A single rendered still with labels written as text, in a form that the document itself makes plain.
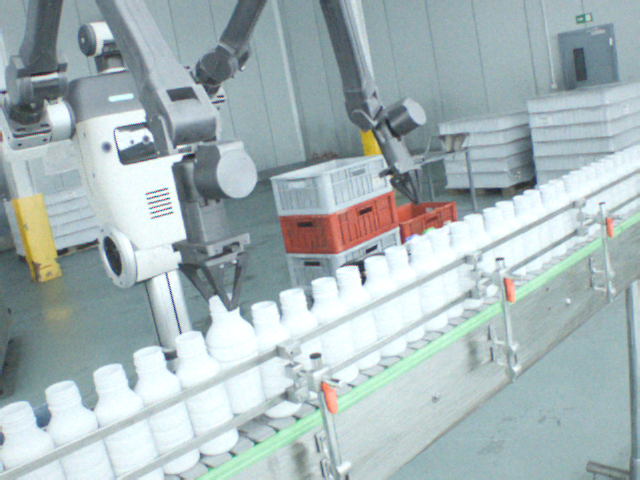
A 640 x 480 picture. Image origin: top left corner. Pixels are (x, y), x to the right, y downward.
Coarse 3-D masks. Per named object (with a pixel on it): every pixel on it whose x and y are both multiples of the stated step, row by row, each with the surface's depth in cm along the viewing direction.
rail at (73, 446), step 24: (600, 192) 153; (552, 216) 136; (504, 240) 123; (456, 264) 113; (408, 288) 104; (360, 312) 97; (432, 312) 109; (312, 336) 90; (264, 360) 85; (216, 384) 80; (144, 408) 73; (264, 408) 85; (96, 432) 69; (216, 432) 80; (48, 456) 65; (168, 456) 75
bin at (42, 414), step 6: (36, 408) 121; (42, 408) 122; (36, 414) 121; (42, 414) 122; (48, 414) 123; (36, 420) 121; (42, 420) 122; (48, 420) 123; (0, 426) 116; (42, 426) 122; (0, 432) 116; (0, 438) 116; (0, 444) 116
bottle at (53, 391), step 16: (64, 384) 72; (48, 400) 69; (64, 400) 69; (80, 400) 71; (64, 416) 69; (80, 416) 70; (96, 416) 72; (48, 432) 69; (64, 432) 68; (80, 432) 69; (96, 448) 71; (64, 464) 69; (80, 464) 69; (96, 464) 70
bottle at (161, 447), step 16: (144, 352) 79; (160, 352) 77; (144, 368) 76; (160, 368) 77; (144, 384) 76; (160, 384) 76; (176, 384) 78; (144, 400) 76; (160, 416) 76; (176, 416) 77; (160, 432) 77; (176, 432) 77; (192, 432) 80; (160, 448) 77; (176, 464) 78; (192, 464) 79
